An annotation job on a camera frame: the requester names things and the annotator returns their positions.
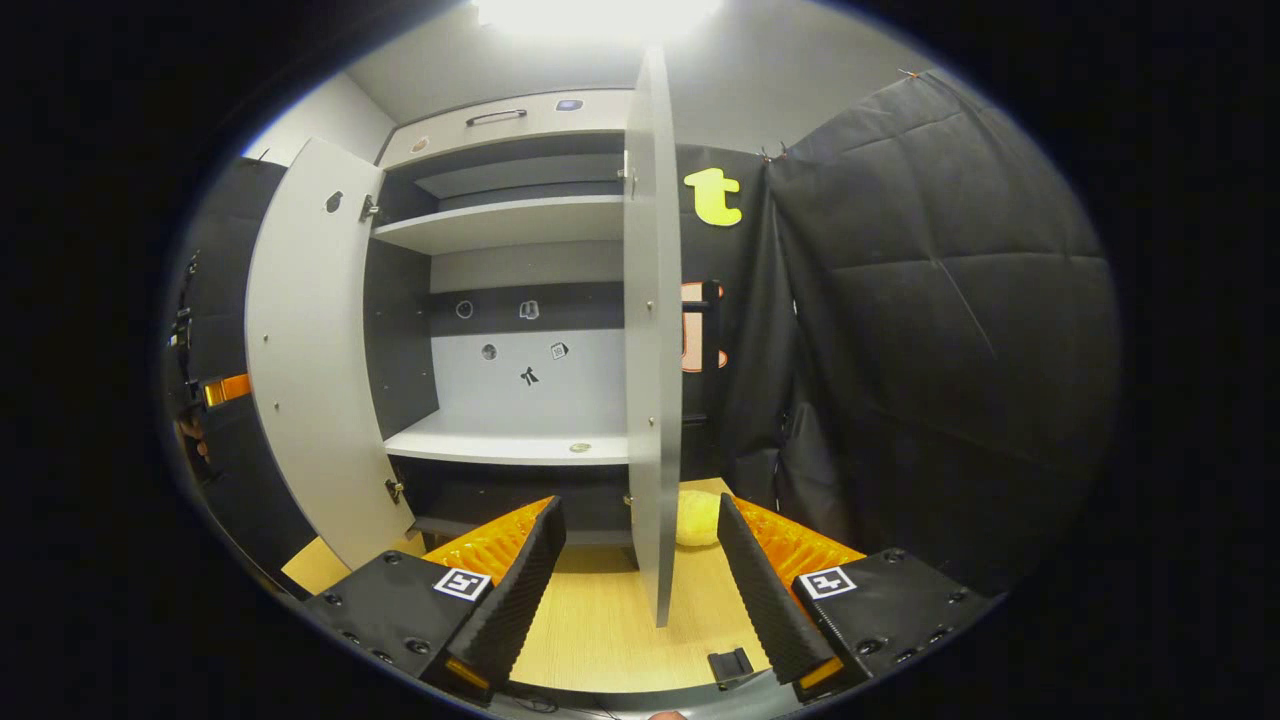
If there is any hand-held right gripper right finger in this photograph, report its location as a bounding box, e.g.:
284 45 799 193
716 492 1001 706

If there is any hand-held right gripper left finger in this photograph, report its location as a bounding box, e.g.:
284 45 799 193
305 495 568 706

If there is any grey shoe cabinet door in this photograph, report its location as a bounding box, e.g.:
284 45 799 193
245 137 416 571
622 45 684 629

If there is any grey double-door shoe cabinet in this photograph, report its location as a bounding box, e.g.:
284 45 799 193
362 88 641 549

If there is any black door handle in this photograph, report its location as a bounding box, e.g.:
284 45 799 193
685 280 724 371

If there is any grey cabinet shelf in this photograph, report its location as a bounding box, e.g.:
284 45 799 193
372 194 627 256
383 408 631 467

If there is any grey cabinet drawer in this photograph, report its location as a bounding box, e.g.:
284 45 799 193
378 88 636 169

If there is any yellow soft toy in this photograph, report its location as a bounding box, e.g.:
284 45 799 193
676 489 723 548

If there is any black backdrop cloth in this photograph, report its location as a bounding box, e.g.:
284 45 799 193
165 70 1121 601

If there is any large ceiling light panel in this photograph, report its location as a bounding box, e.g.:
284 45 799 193
472 0 723 43

